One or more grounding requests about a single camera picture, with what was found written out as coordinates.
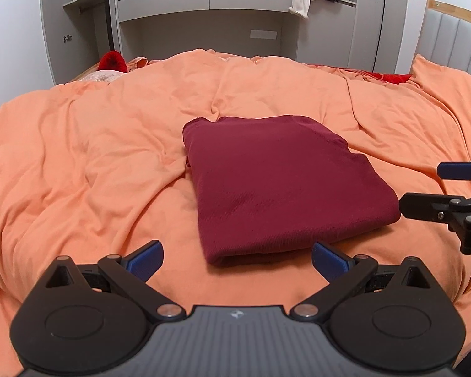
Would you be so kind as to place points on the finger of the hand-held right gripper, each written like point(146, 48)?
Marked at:
point(457, 171)
point(424, 205)

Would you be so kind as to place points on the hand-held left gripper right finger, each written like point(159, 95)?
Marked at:
point(330, 261)

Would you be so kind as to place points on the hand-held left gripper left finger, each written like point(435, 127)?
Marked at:
point(145, 260)

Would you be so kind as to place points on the maroon long-sleeve shirt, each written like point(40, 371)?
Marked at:
point(282, 188)

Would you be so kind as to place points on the orange duvet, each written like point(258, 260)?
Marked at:
point(94, 157)

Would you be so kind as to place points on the red bed sheet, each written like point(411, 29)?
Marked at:
point(373, 74)

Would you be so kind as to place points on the grey padded wooden headboard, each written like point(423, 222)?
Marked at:
point(451, 35)

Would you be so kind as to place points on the white lace cloth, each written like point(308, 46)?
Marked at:
point(100, 76)

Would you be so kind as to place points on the orange frilled pillow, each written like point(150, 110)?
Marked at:
point(137, 63)

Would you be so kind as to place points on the red fuzzy pillow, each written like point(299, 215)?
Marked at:
point(112, 62)

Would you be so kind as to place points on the white hanging garment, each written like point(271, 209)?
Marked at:
point(301, 4)

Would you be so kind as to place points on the grey wardrobe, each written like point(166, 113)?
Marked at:
point(55, 15)

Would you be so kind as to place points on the grey built-in window cabinet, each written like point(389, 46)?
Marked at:
point(219, 6)

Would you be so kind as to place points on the white wall socket plate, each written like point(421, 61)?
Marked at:
point(263, 34)

